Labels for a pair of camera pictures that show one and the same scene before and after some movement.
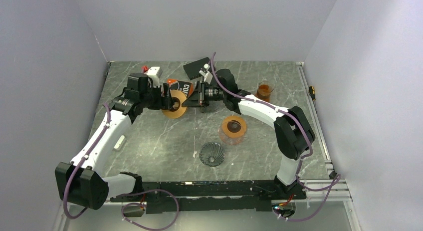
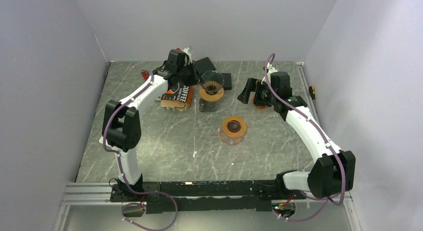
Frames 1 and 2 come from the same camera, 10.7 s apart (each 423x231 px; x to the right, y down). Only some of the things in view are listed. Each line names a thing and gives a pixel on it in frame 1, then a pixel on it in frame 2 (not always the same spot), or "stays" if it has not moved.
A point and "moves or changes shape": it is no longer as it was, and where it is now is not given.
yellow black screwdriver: [312, 91] stays
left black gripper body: [152, 99] to [187, 75]
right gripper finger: [192, 101] to [244, 96]
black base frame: [184, 195] stays
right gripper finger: [196, 95] to [258, 85]
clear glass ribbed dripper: [212, 153] moves or changes shape
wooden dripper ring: [177, 110] moves or changes shape
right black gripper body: [212, 94] to [266, 96]
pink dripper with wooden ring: [232, 130] stays
